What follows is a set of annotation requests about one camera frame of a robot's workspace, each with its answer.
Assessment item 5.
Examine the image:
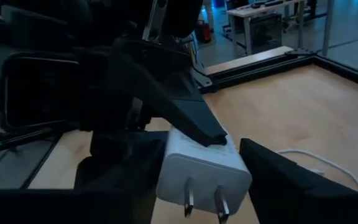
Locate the white wall charger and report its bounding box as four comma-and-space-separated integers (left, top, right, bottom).
155, 126, 253, 224

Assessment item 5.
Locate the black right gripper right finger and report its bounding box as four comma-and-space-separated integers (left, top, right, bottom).
240, 139, 358, 224

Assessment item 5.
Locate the white USB cable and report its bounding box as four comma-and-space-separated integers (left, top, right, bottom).
277, 148, 358, 192

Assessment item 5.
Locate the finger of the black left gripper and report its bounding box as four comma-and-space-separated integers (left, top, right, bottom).
113, 40, 228, 147
75, 130, 167, 190

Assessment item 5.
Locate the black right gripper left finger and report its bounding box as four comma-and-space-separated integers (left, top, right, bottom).
0, 137, 167, 224

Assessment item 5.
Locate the red black canister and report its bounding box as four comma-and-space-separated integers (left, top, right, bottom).
194, 19, 213, 44

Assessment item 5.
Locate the black crate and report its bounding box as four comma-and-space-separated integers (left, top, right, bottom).
249, 14, 283, 54

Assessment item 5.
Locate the white work table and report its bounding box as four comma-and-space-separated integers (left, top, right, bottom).
227, 0, 306, 57

